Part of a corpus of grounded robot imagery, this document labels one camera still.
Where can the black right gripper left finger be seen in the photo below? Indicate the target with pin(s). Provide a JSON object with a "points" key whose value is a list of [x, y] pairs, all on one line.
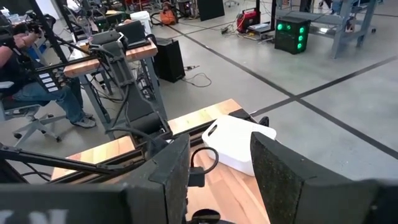
{"points": [[175, 174]]}

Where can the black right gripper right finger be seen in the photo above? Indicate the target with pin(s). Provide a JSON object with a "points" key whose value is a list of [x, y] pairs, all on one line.
{"points": [[276, 177]]}

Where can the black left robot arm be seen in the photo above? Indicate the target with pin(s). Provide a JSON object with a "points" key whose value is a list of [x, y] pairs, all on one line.
{"points": [[136, 102]]}

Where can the small black knob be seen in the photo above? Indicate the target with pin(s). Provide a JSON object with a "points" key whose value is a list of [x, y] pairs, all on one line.
{"points": [[264, 121]]}

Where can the white plastic bin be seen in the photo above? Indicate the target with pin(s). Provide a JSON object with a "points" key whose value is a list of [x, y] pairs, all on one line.
{"points": [[230, 140]]}

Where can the wooden workbench with grey legs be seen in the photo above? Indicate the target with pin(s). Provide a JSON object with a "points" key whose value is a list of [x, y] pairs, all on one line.
{"points": [[140, 53]]}

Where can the black computer with green lights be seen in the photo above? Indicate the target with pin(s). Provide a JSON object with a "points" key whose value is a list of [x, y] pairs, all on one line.
{"points": [[289, 40]]}

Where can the black laptop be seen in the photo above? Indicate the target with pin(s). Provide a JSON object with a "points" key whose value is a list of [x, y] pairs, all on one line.
{"points": [[132, 31]]}

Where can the grey office chair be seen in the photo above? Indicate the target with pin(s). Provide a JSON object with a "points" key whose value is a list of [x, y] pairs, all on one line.
{"points": [[34, 124]]}

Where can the person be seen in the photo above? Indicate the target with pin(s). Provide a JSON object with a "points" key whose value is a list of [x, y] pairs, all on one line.
{"points": [[46, 96]]}

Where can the grey metal bench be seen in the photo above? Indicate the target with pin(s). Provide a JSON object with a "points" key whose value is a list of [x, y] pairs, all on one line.
{"points": [[340, 37]]}

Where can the orange vacuum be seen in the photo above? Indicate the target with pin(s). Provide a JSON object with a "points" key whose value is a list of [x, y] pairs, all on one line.
{"points": [[169, 17]]}

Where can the black box with white labels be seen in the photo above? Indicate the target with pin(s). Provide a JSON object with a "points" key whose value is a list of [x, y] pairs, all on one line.
{"points": [[46, 81]]}

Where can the white bucket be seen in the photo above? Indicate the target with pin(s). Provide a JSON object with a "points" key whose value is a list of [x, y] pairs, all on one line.
{"points": [[143, 18]]}

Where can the red machine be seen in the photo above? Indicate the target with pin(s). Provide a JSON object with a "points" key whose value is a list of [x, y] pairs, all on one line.
{"points": [[247, 20]]}

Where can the black flat panel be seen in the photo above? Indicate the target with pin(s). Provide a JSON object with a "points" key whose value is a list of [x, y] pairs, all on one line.
{"points": [[210, 9]]}

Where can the black slanted pole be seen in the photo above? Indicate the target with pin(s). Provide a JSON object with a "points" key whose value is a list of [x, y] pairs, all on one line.
{"points": [[46, 28]]}

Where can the black frame crossbar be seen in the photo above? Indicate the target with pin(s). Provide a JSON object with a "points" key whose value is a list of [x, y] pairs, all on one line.
{"points": [[62, 161]]}

